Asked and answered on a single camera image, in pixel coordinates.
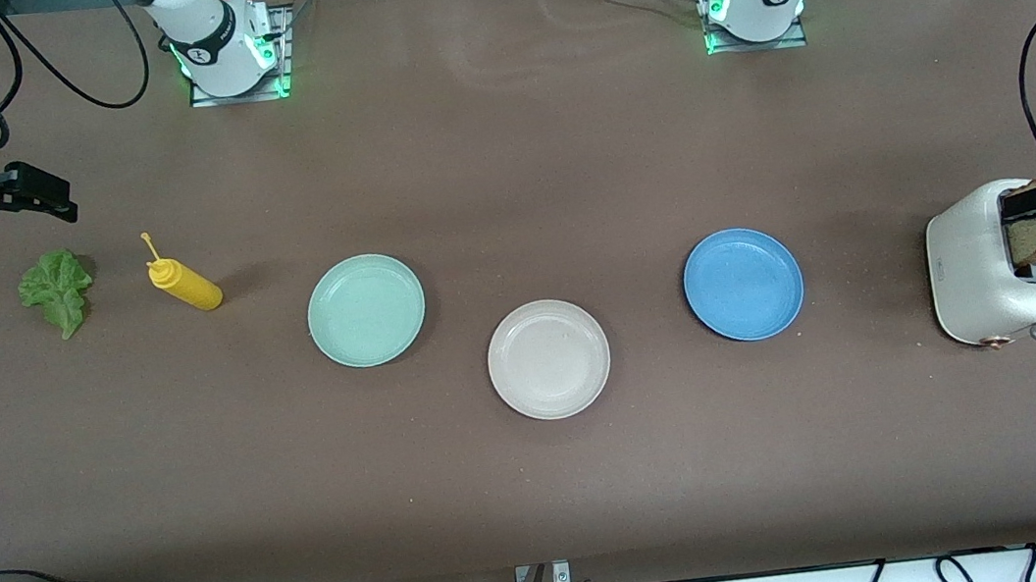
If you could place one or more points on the blue plate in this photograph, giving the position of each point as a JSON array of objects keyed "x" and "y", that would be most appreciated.
[{"x": 744, "y": 284}]

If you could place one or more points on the beige plate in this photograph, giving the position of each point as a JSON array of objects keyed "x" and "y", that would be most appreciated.
[{"x": 548, "y": 359}]

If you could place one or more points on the mint green plate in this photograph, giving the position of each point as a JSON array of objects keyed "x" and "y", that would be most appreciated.
[{"x": 366, "y": 310}]

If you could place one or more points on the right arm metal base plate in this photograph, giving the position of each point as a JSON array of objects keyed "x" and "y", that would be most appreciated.
[{"x": 286, "y": 62}]

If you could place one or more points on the yellow mustard squeeze bottle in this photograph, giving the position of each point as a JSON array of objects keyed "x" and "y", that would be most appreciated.
[{"x": 186, "y": 284}]

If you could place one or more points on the white toaster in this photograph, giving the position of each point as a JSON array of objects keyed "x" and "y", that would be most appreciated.
[{"x": 971, "y": 275}]

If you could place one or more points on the light crust bread slice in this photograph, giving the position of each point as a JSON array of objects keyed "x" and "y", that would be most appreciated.
[{"x": 1031, "y": 243}]

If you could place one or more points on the green lettuce leaf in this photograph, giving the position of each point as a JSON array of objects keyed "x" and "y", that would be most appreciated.
[{"x": 58, "y": 288}]

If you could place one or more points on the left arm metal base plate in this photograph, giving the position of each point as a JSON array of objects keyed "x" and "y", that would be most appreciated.
[{"x": 760, "y": 46}]

